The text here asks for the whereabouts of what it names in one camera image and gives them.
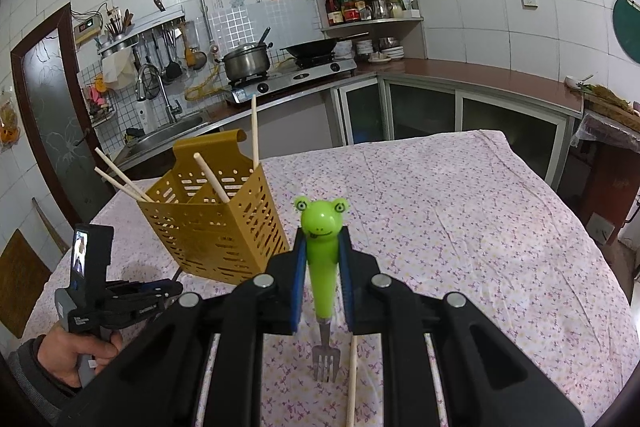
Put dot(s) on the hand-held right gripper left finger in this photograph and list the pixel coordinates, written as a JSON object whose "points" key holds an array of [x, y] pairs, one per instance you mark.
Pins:
{"points": [[297, 287]]}

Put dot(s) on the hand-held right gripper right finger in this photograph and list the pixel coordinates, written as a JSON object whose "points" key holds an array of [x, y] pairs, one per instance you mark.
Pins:
{"points": [[346, 287]]}

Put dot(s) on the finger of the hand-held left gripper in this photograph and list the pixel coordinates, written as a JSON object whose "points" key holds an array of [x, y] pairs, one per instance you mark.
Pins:
{"points": [[160, 288], [142, 311]]}

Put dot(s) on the yellow perforated utensil holder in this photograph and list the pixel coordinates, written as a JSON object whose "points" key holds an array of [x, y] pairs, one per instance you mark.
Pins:
{"points": [[220, 232]]}

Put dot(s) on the person's left forearm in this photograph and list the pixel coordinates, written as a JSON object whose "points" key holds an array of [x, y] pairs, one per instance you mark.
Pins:
{"points": [[30, 387]]}

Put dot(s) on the person's left hand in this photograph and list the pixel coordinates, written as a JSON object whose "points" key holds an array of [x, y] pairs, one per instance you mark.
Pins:
{"points": [[60, 357]]}

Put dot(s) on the brown wooden board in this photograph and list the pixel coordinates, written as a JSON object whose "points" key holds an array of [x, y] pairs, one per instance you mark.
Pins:
{"points": [[22, 287]]}

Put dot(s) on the pink floral tablecloth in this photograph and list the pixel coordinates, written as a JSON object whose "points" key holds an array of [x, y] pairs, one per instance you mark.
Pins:
{"points": [[425, 207]]}

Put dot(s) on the steel kitchen sink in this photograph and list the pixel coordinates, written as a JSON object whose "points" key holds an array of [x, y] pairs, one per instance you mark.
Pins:
{"points": [[160, 134]]}

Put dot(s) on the white soap bottle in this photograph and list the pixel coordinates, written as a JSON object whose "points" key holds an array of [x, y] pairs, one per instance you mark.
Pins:
{"points": [[145, 119]]}

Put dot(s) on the dark framed glass door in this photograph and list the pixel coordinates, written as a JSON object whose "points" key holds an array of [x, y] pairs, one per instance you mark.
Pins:
{"points": [[55, 107]]}

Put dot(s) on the yellow hanging bag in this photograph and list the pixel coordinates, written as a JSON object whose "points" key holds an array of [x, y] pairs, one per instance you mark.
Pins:
{"points": [[9, 124]]}

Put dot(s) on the metal sink faucet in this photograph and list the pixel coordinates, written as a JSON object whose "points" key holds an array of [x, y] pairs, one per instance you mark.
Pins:
{"points": [[169, 104]]}

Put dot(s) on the cream hanging cloth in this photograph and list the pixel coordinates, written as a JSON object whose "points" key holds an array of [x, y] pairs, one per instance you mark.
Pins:
{"points": [[117, 72]]}

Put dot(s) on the black slotted spatula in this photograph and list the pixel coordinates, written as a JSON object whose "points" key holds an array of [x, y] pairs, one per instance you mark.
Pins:
{"points": [[172, 69]]}

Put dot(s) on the steel gas stove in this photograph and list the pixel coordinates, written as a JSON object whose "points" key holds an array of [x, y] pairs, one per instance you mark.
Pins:
{"points": [[300, 74]]}

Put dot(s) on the hanging ladle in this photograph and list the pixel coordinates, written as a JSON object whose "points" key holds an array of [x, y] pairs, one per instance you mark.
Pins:
{"points": [[196, 59]]}

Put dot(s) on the steel cooking pot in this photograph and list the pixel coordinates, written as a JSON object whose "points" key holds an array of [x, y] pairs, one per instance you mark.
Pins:
{"points": [[245, 63]]}

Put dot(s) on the cup of dark chopsticks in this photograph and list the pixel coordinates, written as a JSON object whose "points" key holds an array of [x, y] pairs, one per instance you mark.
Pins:
{"points": [[117, 27]]}

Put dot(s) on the stack of white plates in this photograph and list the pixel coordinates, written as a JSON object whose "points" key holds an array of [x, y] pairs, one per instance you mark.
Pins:
{"points": [[389, 53]]}

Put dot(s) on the black wok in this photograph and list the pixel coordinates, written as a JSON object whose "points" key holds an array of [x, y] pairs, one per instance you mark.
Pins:
{"points": [[310, 48]]}

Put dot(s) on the kitchen counter with cabinets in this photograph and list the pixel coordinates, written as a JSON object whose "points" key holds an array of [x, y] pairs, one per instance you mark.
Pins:
{"points": [[475, 77]]}

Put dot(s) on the red sauce bottle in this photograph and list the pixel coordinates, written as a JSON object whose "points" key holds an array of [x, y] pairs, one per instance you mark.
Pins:
{"points": [[333, 14]]}

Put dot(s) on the red sauce jar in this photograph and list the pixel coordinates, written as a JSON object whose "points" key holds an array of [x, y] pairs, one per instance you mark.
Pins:
{"points": [[351, 13]]}

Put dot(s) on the small metal kettle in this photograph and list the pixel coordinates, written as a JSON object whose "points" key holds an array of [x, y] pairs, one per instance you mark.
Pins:
{"points": [[381, 9]]}

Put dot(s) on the white seasoning bottle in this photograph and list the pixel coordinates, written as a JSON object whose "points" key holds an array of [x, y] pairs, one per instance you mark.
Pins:
{"points": [[397, 11]]}

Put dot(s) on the plastic covered wooden table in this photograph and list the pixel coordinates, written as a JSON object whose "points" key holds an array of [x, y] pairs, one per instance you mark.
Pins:
{"points": [[610, 177]]}

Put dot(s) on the small white cup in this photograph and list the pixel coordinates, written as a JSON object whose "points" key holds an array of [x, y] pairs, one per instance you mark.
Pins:
{"points": [[572, 82]]}

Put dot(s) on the thick wooden chopping block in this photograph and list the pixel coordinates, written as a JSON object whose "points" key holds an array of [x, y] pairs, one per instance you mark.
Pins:
{"points": [[615, 112]]}

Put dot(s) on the round green cutting board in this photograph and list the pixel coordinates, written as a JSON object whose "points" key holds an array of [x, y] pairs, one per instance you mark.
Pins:
{"points": [[627, 27]]}

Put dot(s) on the yellow wall control box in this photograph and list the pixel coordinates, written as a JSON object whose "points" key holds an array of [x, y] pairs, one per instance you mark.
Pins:
{"points": [[87, 28]]}

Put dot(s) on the metal wall utensil rack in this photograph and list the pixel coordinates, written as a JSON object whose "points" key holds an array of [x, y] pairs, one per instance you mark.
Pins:
{"points": [[150, 24]]}

